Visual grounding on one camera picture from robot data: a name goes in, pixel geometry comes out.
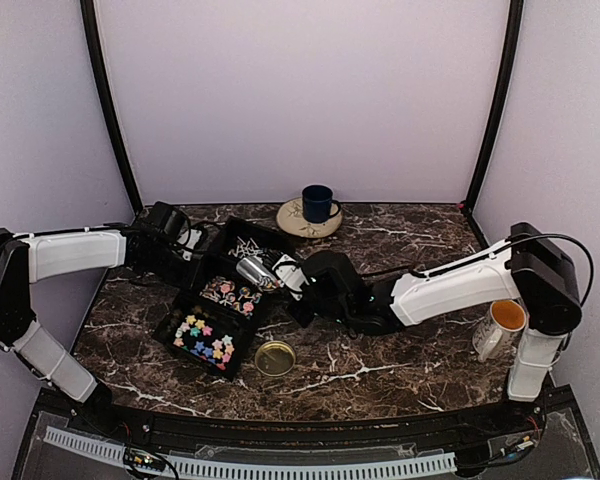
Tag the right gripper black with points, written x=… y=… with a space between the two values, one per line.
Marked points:
x=302 y=317

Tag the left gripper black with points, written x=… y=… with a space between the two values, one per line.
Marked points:
x=188 y=281

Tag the metal scoop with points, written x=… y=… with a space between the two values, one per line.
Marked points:
x=252 y=269

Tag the black three-compartment candy tray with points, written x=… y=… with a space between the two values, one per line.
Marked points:
x=213 y=322

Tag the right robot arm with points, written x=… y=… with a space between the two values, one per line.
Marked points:
x=527 y=266

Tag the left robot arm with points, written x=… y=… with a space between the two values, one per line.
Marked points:
x=163 y=243

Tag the gold jar lid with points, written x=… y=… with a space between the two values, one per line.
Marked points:
x=275 y=358

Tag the beige ceramic plate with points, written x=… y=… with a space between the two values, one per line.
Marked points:
x=290 y=219

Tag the dark blue mug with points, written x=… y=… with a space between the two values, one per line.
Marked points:
x=318 y=204

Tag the white mug yellow inside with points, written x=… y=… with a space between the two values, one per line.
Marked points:
x=498 y=328

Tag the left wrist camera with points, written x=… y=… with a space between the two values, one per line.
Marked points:
x=187 y=243

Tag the white slotted cable duct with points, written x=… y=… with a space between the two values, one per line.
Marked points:
x=145 y=464

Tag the left black frame post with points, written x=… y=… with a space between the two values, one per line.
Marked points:
x=108 y=109

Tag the black frame post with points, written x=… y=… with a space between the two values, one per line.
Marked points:
x=108 y=109
x=496 y=111

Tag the right black frame post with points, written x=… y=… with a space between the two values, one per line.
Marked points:
x=496 y=111

